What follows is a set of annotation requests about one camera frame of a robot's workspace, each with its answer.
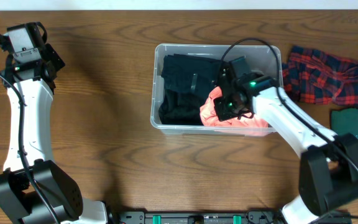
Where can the dark garment with tape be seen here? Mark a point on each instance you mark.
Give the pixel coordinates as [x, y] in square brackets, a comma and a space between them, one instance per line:
[190, 75]

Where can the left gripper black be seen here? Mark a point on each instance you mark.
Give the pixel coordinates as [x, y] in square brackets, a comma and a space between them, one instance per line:
[56, 57]

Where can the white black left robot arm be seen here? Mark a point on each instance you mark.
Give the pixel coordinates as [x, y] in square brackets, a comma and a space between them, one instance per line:
[33, 189]

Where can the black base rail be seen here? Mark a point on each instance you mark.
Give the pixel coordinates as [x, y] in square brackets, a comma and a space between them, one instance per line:
[250, 217]

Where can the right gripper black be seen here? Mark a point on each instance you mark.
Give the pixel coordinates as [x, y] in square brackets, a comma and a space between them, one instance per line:
[224, 112]

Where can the red plaid flannel shirt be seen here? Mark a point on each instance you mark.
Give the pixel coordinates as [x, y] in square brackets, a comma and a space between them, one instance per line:
[317, 77]

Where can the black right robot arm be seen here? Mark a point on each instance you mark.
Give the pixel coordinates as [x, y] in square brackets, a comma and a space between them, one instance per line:
[328, 162]

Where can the pink garment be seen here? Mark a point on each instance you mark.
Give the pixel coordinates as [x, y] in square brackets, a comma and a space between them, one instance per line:
[209, 117]

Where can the black jeans with zipper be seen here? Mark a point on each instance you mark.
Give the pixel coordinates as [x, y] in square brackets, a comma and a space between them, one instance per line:
[180, 109]

